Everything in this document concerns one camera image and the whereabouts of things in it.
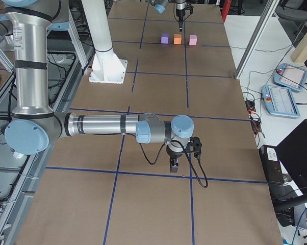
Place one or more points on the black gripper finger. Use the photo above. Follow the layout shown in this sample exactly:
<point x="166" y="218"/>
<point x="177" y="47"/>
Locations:
<point x="173" y="165"/>
<point x="180" y="24"/>

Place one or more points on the near teach pendant tablet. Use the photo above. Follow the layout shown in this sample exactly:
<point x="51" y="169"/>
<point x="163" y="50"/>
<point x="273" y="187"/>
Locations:
<point x="279" y="101"/>

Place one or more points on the pink foam block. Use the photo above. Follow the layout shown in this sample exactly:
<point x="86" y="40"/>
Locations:
<point x="192" y="39"/>

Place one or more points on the black computer box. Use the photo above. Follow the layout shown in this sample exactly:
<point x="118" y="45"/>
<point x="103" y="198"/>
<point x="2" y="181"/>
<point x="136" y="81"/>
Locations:
<point x="271" y="165"/>

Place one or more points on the white pedestal column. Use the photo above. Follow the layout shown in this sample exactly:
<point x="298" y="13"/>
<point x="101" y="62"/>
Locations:
<point x="106" y="66"/>

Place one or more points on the aluminium frame post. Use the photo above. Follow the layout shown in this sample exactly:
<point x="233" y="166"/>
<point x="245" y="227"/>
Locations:
<point x="259" y="29"/>

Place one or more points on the orange foam block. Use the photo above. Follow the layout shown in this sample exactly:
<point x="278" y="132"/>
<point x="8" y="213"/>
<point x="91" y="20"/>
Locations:
<point x="177" y="39"/>

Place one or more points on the far teach pendant tablet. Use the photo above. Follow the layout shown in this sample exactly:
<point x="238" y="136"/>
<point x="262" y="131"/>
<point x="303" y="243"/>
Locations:
<point x="290" y="76"/>

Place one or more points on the black monitor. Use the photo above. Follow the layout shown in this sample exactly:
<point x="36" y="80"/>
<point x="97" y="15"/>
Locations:
<point x="292" y="152"/>

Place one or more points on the teach pendant tablet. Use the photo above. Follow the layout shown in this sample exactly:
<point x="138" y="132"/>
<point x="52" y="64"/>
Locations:
<point x="290" y="76"/>
<point x="279" y="101"/>

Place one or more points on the purple foam block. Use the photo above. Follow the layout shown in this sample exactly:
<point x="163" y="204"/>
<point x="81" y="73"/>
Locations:
<point x="164" y="38"/>

